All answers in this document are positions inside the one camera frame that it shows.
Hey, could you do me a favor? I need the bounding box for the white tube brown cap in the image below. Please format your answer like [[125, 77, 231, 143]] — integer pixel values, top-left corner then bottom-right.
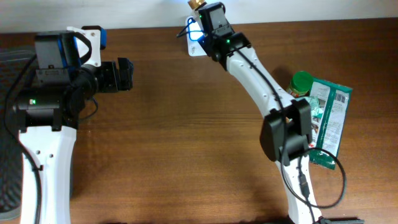
[[188, 0, 206, 11]]

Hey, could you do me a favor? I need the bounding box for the green lid jar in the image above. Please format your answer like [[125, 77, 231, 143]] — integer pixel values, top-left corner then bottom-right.
[[287, 71, 313, 98]]

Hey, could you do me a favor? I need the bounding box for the mint green tissue pack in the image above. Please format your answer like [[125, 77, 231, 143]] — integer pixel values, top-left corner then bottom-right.
[[304, 96, 324, 118]]

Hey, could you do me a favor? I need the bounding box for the green 3M wipes package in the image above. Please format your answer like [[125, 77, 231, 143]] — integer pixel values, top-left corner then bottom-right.
[[309, 78, 353, 170]]

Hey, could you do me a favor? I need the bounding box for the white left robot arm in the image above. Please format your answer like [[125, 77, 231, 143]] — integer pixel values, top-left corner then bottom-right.
[[11, 26, 134, 223]]

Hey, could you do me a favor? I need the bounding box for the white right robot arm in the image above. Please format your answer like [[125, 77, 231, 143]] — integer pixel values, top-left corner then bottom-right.
[[189, 1, 322, 223]]

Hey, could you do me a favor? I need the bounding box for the white barcode scanner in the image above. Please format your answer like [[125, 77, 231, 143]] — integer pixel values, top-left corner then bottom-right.
[[185, 16, 206, 57]]

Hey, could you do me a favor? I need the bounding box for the grey plastic basket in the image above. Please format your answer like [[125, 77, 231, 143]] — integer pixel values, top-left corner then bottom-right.
[[1, 45, 35, 223]]

